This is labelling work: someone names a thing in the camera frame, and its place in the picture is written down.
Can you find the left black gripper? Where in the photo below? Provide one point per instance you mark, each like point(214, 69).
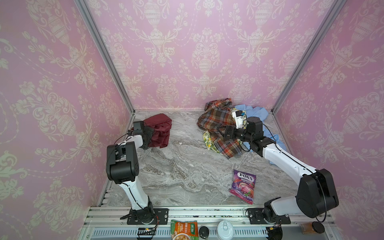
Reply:
point(148, 133)

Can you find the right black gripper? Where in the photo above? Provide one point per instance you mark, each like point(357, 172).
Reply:
point(229, 132)

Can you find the maroon cloth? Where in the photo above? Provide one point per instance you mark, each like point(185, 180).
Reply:
point(161, 124)

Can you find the red plaid flannel shirt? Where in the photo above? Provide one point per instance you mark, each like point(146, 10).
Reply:
point(216, 117)

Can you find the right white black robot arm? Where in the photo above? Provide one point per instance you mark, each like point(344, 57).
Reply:
point(316, 193)

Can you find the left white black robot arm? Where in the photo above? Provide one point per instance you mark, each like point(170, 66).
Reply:
point(122, 168)

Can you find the yellow floral cloth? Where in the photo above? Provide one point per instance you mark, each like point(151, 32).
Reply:
point(209, 143)

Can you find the light blue cloth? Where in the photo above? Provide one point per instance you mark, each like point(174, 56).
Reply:
point(262, 114)

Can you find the purple Fox's candy bag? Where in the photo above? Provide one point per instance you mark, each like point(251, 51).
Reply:
point(243, 186)

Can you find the white round lidded container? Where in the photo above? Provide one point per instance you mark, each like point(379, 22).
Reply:
point(225, 230)

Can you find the small black round cap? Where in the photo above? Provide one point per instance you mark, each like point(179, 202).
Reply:
point(204, 232)

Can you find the orange green snack packet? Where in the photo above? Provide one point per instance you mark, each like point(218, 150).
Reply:
point(184, 230)

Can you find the brown jar with black lid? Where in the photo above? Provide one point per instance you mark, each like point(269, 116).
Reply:
point(312, 228)

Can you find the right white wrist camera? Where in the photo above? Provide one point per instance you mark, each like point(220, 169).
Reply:
point(240, 118)

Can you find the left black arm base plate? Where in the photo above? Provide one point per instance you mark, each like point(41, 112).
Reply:
point(145, 217)

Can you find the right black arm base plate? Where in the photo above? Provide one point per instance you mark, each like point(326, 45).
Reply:
point(265, 216)

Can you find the aluminium front frame rail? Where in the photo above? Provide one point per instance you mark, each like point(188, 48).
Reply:
point(237, 215)

